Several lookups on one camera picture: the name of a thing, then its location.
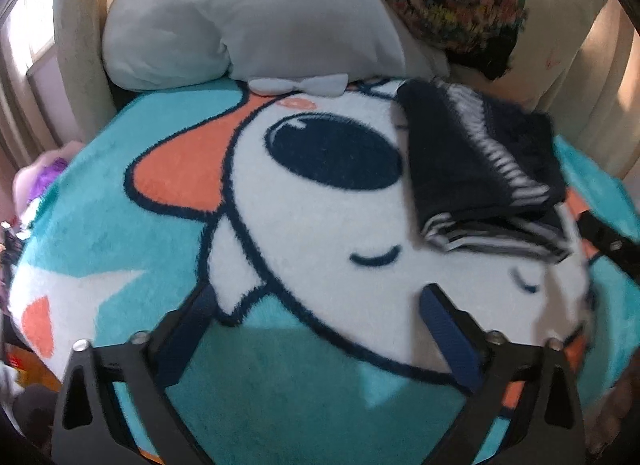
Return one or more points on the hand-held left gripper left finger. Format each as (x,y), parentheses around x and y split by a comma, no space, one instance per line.
(196,315)

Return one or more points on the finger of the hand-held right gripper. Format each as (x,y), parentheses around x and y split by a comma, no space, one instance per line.
(612,242)

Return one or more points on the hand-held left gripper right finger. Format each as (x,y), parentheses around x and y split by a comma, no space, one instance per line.
(445,330)

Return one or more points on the striped pants with dark waistband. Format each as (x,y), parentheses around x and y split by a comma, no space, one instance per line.
(450,170)

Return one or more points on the printed cartoon blanket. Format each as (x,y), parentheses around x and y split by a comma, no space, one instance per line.
(300,245)

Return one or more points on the purple and pink toy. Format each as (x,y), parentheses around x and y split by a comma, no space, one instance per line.
(42,177)

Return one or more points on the cream pillow with floral print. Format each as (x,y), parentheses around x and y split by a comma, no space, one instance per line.
(550,20)

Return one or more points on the beige window curtain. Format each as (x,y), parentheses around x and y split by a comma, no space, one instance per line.
(20,95)

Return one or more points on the grey plush pillow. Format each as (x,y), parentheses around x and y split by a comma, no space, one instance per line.
(250,10)

